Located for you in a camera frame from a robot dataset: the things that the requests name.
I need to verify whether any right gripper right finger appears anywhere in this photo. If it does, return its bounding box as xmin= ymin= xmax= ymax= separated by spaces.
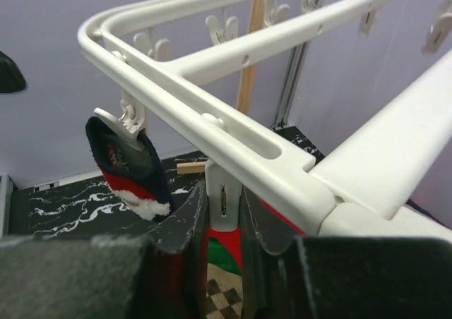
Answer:
xmin=239 ymin=188 xmax=451 ymax=318

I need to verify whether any green plastic basket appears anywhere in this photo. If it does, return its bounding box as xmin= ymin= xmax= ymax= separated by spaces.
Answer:
xmin=208 ymin=238 xmax=242 ymax=276

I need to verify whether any navy santa christmas sock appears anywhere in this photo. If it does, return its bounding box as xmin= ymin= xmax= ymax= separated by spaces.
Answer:
xmin=85 ymin=116 xmax=178 ymax=223

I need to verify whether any white plastic clip hanger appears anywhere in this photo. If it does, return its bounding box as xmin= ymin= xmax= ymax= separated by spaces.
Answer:
xmin=76 ymin=0 xmax=452 ymax=238

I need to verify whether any beige argyle sock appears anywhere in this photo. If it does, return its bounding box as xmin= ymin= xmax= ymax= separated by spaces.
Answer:
xmin=205 ymin=263 xmax=243 ymax=319

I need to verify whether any wooden clothes rack frame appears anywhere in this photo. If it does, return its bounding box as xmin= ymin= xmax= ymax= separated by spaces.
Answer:
xmin=177 ymin=0 xmax=265 ymax=174

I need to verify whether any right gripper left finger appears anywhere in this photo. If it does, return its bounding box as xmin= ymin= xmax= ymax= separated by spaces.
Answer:
xmin=1 ymin=182 xmax=208 ymax=318

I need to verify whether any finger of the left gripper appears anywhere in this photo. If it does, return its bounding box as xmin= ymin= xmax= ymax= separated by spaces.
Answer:
xmin=0 ymin=52 xmax=27 ymax=94

